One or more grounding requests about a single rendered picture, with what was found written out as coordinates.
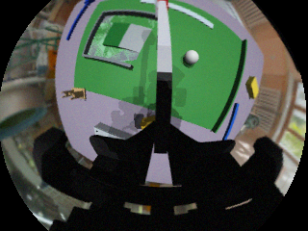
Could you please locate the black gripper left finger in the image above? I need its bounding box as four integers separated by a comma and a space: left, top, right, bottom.
89, 120, 155, 185

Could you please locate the white golf ball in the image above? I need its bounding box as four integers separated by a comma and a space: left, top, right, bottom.
185, 50, 199, 64

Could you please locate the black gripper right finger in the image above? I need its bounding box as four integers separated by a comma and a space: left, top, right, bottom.
167, 124, 236, 186

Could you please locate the pale grey flat bar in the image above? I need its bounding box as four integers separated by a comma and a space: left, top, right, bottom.
140, 0, 213, 28

